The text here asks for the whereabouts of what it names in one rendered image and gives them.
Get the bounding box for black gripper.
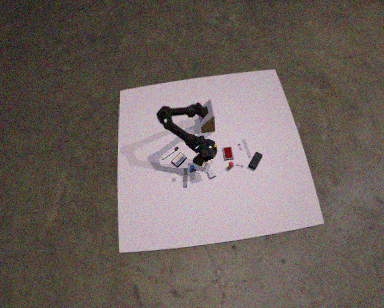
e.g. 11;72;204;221
193;139;215;166

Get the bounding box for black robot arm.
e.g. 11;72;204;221
156;103;217;161

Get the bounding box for black stamp pad tin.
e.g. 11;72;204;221
171;152;187;167

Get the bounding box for dark red ink pad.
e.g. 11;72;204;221
223;146;234;160

